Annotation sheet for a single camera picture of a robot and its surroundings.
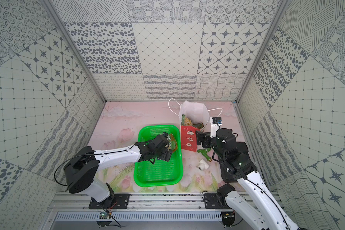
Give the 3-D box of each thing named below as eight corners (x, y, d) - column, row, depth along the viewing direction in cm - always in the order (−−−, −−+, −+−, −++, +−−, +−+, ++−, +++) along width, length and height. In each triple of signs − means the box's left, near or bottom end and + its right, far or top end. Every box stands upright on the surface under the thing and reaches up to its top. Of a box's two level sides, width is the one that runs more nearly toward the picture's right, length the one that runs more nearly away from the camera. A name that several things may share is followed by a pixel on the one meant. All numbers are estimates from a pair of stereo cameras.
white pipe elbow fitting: (202, 173, 85) (203, 171, 83) (195, 166, 88) (196, 164, 86) (208, 167, 88) (209, 165, 85) (201, 160, 90) (202, 158, 88)
